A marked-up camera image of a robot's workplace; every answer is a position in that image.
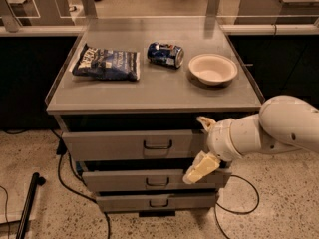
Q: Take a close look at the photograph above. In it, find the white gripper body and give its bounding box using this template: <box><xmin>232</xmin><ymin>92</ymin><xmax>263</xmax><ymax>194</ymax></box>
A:
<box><xmin>206</xmin><ymin>119</ymin><xmax>241</xmax><ymax>161</ymax></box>

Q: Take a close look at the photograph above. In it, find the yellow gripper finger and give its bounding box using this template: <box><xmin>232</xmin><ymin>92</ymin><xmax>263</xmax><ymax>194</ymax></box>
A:
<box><xmin>182</xmin><ymin>151</ymin><xmax>220</xmax><ymax>184</ymax></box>
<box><xmin>196</xmin><ymin>117</ymin><xmax>216</xmax><ymax>132</ymax></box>

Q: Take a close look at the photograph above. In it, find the grey top drawer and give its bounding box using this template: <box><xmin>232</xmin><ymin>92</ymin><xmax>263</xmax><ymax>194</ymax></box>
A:
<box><xmin>63</xmin><ymin>129</ymin><xmax>207</xmax><ymax>161</ymax></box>

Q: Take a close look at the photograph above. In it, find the grey drawer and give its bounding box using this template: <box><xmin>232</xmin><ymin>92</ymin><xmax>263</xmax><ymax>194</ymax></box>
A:
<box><xmin>83</xmin><ymin>169</ymin><xmax>231</xmax><ymax>192</ymax></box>
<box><xmin>63</xmin><ymin>129</ymin><xmax>207</xmax><ymax>161</ymax></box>
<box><xmin>97</xmin><ymin>192</ymin><xmax>218</xmax><ymax>213</ymax></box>

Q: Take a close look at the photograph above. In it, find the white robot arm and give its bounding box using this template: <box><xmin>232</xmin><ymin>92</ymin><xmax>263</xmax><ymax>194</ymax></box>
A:
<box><xmin>183</xmin><ymin>96</ymin><xmax>319</xmax><ymax>184</ymax></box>

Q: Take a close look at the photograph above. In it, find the grey drawer cabinet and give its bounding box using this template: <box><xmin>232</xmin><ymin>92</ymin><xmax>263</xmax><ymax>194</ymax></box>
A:
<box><xmin>45</xmin><ymin>16</ymin><xmax>266</xmax><ymax>218</ymax></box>

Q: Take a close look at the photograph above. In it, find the grey bottom drawer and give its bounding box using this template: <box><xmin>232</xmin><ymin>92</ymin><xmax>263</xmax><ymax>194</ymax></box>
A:
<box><xmin>97</xmin><ymin>192</ymin><xmax>218</xmax><ymax>213</ymax></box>

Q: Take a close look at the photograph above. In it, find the grey middle drawer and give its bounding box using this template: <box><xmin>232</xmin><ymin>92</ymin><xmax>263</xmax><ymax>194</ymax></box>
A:
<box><xmin>83</xmin><ymin>169</ymin><xmax>231</xmax><ymax>192</ymax></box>

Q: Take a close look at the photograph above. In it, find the white bowl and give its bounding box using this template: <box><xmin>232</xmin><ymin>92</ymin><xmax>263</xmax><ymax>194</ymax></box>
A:
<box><xmin>188</xmin><ymin>54</ymin><xmax>238</xmax><ymax>86</ymax></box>

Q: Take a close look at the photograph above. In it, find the blue soda can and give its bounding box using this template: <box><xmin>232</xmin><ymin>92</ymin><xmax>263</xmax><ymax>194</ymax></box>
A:
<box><xmin>147</xmin><ymin>42</ymin><xmax>184</xmax><ymax>69</ymax></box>

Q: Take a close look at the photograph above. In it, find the blue chip bag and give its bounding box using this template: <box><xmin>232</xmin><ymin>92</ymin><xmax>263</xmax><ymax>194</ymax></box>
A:
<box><xmin>72</xmin><ymin>45</ymin><xmax>140</xmax><ymax>82</ymax></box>

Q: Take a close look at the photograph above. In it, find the grey desk right background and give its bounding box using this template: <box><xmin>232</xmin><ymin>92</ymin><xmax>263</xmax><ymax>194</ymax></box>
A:
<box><xmin>235</xmin><ymin>0</ymin><xmax>319</xmax><ymax>25</ymax></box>

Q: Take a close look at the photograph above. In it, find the grey desk background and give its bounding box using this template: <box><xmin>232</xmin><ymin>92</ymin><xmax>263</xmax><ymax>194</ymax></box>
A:
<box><xmin>1</xmin><ymin>0</ymin><xmax>74</xmax><ymax>26</ymax></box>
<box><xmin>235</xmin><ymin>0</ymin><xmax>319</xmax><ymax>25</ymax></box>

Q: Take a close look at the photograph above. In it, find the black pole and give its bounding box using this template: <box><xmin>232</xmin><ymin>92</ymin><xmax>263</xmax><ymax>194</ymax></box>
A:
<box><xmin>16</xmin><ymin>172</ymin><xmax>46</xmax><ymax>239</ymax></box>

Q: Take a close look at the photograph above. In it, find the grey desk left background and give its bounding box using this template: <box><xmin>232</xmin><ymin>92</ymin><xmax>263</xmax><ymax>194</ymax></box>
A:
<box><xmin>1</xmin><ymin>0</ymin><xmax>74</xmax><ymax>26</ymax></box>

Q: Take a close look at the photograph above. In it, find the black floor cable right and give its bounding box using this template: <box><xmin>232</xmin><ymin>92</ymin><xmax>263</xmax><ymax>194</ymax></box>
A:
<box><xmin>213</xmin><ymin>174</ymin><xmax>261</xmax><ymax>239</ymax></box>

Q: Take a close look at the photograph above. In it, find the black floor cable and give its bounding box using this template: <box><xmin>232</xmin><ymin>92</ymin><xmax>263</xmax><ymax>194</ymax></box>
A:
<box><xmin>49</xmin><ymin>128</ymin><xmax>112</xmax><ymax>239</ymax></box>
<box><xmin>213</xmin><ymin>174</ymin><xmax>261</xmax><ymax>239</ymax></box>

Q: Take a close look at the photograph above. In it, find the black floor cable left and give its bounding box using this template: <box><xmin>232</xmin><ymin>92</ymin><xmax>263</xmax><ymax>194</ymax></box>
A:
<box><xmin>49</xmin><ymin>128</ymin><xmax>112</xmax><ymax>239</ymax></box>

